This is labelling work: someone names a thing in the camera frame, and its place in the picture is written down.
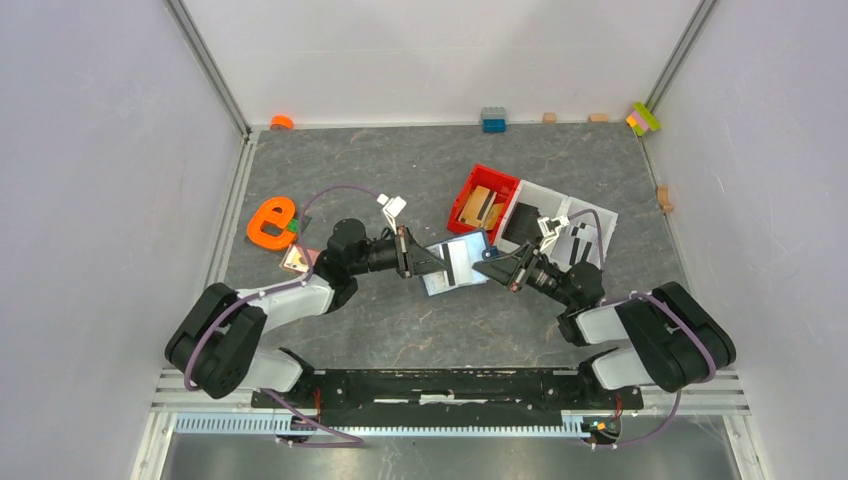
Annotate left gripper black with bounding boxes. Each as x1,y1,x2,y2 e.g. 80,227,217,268
349,225,449,278

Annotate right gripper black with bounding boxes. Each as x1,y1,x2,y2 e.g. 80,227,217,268
472,240,575,309

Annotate navy blue card holder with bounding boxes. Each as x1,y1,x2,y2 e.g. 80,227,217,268
422,230,492,297

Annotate silver VIP credit card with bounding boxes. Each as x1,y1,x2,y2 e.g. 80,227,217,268
423,240,476,296

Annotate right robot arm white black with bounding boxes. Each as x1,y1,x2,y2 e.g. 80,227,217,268
473,244,737,408

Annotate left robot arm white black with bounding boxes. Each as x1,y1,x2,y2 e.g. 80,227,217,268
164,218,448,408

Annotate black white cards in bin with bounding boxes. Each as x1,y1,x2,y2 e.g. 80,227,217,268
566,223,603,267

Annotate white plastic bin left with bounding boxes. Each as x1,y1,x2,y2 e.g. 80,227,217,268
494,180,569,252

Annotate white plastic bin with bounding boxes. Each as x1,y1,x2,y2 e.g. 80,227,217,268
550,197,618,271
494,180,569,252

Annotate red plastic bin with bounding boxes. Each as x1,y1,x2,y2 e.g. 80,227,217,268
447,164,520,243

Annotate white plastic bin right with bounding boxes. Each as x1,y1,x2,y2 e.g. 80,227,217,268
550,197,618,271

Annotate blue grey toy brick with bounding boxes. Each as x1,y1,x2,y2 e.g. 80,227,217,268
480,107,508,134

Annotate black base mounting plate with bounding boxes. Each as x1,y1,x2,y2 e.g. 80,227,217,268
251,368,644,427

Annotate orange plastic letter shape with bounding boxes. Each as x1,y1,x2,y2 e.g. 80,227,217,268
246,197,298,251

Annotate curved tan wooden piece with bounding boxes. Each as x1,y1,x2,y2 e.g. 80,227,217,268
656,185,675,215

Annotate orange round cap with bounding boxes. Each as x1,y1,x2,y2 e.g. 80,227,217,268
269,115,294,130

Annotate green pink toy brick stack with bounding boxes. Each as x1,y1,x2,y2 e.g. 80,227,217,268
625,102,661,137

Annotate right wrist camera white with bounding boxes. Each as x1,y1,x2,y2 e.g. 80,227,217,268
537,215,570,254

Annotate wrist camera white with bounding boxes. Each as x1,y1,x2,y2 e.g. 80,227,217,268
537,215,570,254
376,193,407,234

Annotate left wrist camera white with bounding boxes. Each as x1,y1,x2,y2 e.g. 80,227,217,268
376,193,407,234

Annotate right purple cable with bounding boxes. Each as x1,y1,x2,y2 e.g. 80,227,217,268
566,208,720,452

